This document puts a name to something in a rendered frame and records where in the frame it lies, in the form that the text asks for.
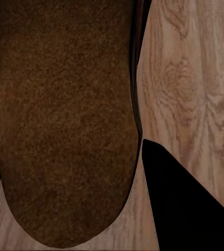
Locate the sandal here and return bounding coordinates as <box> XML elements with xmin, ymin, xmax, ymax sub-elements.
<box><xmin>0</xmin><ymin>0</ymin><xmax>152</xmax><ymax>249</ymax></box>

